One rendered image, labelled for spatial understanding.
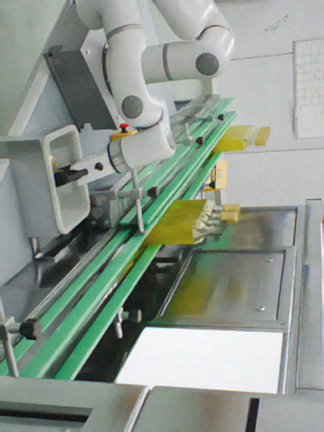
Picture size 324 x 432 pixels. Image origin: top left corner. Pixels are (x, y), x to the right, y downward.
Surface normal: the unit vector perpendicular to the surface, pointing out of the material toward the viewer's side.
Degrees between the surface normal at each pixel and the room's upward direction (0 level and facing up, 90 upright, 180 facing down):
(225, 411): 90
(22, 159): 90
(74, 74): 90
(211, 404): 90
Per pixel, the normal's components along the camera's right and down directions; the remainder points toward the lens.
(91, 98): -0.16, 0.78
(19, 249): 0.96, -0.02
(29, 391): -0.11, -0.94
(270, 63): -0.25, 0.34
